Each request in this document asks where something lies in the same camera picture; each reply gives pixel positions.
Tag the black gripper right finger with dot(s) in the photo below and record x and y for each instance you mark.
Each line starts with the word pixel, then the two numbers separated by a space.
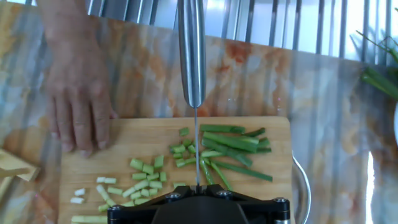
pixel 267 214

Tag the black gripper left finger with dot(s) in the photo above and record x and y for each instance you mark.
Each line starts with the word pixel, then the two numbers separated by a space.
pixel 133 214

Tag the bamboo cutting board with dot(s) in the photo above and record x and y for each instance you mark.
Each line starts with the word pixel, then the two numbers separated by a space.
pixel 149 137

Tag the uncut green garlic stalks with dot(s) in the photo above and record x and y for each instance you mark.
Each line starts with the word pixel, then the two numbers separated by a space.
pixel 230 141

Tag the steel cleaver knife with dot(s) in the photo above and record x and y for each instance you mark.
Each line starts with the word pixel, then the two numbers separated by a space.
pixel 191 56

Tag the long cut green garlic piece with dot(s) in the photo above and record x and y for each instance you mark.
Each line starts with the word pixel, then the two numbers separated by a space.
pixel 88 219

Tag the cut white garlic piece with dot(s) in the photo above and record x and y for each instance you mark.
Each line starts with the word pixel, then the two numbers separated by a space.
pixel 80 192
pixel 76 200

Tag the bunch of green garlic stalks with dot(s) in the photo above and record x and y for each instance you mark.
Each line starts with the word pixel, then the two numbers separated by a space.
pixel 377 81

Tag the person's bare hand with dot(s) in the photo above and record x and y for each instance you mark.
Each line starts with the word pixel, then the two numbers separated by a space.
pixel 77 93

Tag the clear glass dish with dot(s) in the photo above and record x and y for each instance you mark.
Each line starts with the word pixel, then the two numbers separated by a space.
pixel 300 193

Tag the wooden peg rack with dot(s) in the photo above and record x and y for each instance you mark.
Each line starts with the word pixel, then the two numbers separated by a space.
pixel 12 161

